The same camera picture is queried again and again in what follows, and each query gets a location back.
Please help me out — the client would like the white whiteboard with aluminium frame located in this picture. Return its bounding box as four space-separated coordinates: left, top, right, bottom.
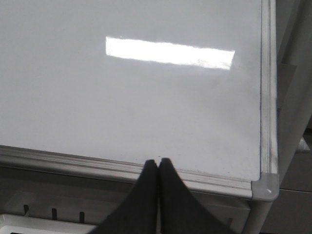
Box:
0 0 279 201

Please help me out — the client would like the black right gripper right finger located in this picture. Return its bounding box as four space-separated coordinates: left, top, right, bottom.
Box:
158 158 234 234

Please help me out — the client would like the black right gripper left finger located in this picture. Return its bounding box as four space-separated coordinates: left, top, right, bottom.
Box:
91 160 158 234

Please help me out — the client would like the white plastic marker tray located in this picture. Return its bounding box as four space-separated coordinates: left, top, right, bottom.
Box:
0 214 96 234

